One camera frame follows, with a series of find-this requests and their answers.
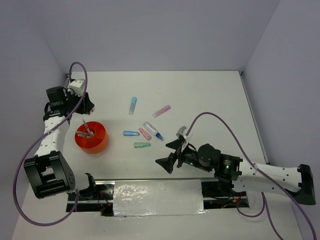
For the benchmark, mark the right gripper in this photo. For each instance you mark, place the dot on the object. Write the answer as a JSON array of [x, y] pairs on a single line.
[[167, 162]]

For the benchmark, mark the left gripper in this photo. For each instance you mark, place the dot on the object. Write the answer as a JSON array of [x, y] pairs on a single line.
[[88, 105]]

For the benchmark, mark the clear blue pen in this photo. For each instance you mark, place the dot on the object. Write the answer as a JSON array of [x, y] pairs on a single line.
[[86, 126], [83, 136]]

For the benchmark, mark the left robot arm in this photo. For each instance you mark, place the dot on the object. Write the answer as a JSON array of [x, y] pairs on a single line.
[[48, 171]]

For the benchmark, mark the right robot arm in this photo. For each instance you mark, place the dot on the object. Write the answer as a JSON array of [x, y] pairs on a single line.
[[235, 175]]

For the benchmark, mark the pink plastic case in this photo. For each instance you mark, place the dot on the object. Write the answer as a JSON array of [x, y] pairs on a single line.
[[145, 134]]

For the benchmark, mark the green plastic case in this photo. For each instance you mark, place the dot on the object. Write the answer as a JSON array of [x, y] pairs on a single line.
[[138, 145]]

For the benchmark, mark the clear spray bottle blue cap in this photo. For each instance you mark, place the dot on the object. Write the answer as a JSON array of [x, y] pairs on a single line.
[[151, 129]]

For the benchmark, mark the orange round organizer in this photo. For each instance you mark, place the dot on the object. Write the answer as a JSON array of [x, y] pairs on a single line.
[[96, 143]]

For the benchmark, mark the foil covered panel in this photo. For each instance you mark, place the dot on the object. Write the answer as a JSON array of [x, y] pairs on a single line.
[[158, 198]]

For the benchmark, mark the blue capped highlighter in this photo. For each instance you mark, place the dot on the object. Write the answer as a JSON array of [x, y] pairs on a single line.
[[132, 105]]

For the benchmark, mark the blue plastic case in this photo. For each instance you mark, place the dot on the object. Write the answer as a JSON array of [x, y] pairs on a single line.
[[130, 133]]

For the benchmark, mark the pink purple highlighter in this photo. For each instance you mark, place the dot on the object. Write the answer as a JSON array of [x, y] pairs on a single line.
[[161, 111]]

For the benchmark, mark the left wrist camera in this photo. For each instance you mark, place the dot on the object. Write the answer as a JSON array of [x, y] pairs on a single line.
[[78, 86]]

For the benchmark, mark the metal rail base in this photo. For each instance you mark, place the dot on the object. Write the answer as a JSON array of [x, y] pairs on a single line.
[[102, 201]]

